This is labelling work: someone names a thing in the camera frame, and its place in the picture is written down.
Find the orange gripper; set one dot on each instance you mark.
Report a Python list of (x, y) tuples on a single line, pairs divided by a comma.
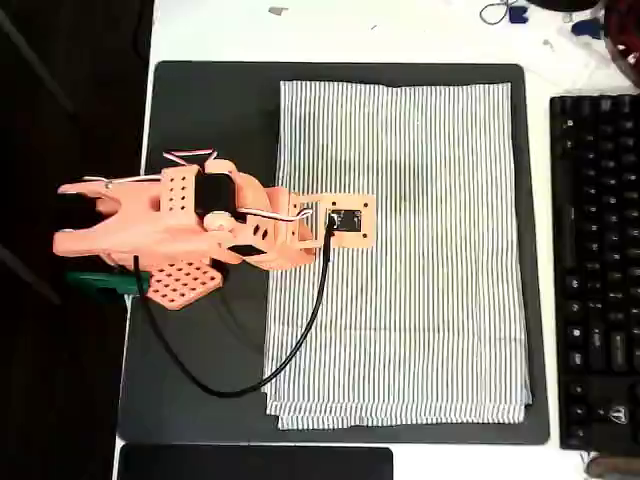
[(289, 241)]

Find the striped grey-white cloth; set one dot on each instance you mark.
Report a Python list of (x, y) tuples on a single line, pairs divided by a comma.
[(425, 300)]

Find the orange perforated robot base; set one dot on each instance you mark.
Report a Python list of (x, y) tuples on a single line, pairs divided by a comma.
[(185, 287)]

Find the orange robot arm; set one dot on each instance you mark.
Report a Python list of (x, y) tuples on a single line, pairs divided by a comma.
[(140, 225)]

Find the black rubber mat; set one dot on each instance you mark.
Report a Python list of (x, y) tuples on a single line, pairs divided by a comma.
[(210, 125)]

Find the small grey scrap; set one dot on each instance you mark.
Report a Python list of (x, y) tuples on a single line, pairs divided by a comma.
[(277, 10)]

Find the green table clamp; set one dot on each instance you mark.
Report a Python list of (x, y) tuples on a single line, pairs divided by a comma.
[(100, 286)]

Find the grey metal leg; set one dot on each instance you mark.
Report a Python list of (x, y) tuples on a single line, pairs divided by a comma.
[(35, 60), (27, 275)]

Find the blue plastic clip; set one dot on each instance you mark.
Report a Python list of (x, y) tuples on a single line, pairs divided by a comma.
[(518, 15), (587, 27)]

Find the black computer keyboard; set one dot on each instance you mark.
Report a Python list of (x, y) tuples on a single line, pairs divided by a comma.
[(600, 250)]

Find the black round object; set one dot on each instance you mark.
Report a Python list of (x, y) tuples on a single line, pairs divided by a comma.
[(565, 4)]

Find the red patterned object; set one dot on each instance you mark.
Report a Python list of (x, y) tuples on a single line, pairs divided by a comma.
[(625, 35)]

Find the brown object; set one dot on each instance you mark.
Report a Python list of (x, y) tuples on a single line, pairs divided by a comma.
[(615, 467)]

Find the orange gripper camera mount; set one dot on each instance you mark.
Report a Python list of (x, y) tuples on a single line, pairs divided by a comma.
[(366, 235)]

